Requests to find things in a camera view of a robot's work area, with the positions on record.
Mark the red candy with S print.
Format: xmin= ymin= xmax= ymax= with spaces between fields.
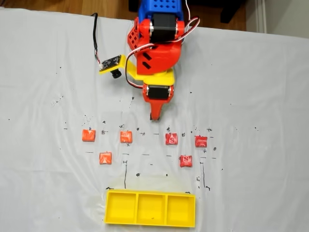
xmin=165 ymin=132 xmax=179 ymax=146
xmin=179 ymin=155 xmax=193 ymax=168

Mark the orange candy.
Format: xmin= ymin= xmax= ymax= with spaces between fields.
xmin=81 ymin=129 xmax=97 ymax=143
xmin=120 ymin=130 xmax=133 ymax=143
xmin=99 ymin=151 xmax=112 ymax=165

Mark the red candy with striped print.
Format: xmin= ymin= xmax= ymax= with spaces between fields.
xmin=195 ymin=135 xmax=208 ymax=148

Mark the yellow three-compartment box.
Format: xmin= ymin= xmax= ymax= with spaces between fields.
xmin=104 ymin=189 xmax=197 ymax=228

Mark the white tablecloth with ink marks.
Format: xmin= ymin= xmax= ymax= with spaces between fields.
xmin=0 ymin=7 xmax=309 ymax=232

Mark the camera board on yellow mount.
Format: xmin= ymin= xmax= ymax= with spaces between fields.
xmin=98 ymin=54 xmax=128 ymax=79

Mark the servo cable at wrist joint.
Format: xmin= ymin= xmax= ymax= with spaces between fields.
xmin=180 ymin=0 xmax=201 ymax=41

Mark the black camera cable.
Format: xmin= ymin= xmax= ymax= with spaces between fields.
xmin=90 ymin=13 xmax=102 ymax=66

